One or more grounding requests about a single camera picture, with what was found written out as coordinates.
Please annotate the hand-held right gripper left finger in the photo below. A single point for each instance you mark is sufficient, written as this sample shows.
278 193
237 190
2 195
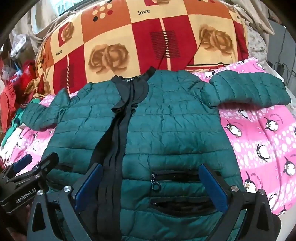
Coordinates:
86 186

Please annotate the black power adapter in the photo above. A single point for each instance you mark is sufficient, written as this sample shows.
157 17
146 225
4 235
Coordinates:
281 65

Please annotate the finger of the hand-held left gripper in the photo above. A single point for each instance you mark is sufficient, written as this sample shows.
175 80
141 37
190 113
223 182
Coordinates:
47 162
22 162

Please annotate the dark green puffer jacket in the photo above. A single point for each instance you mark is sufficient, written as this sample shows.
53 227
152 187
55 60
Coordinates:
173 120

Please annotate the pink penguin print blanket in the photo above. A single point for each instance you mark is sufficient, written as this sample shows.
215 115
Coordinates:
254 139

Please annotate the red cloth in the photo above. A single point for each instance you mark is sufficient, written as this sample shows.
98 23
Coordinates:
13 92

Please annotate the beige cloth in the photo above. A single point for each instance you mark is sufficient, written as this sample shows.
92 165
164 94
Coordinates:
252 14

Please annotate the red orange checked floral blanket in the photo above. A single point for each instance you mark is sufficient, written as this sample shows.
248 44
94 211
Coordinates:
138 34

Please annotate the beige curtain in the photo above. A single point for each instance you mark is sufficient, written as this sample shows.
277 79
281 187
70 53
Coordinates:
39 20

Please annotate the green cloth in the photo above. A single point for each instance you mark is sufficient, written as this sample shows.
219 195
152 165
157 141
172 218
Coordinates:
17 118

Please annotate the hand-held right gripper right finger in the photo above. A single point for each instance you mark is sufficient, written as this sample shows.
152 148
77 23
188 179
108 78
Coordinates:
214 187

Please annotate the grey floral cloth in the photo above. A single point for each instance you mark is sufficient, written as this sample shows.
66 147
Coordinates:
256 41

